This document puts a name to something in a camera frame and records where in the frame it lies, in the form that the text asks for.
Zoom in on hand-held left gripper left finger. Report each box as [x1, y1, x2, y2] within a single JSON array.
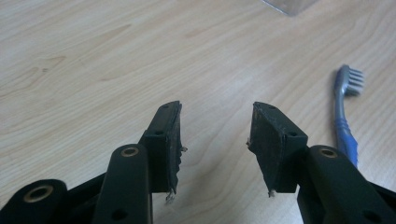
[[138, 100, 189, 204]]

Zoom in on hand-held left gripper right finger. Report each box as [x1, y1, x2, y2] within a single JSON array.
[[246, 101, 309, 198]]

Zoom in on blue and grey toothbrush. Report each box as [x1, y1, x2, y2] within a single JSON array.
[[333, 64, 365, 169]]

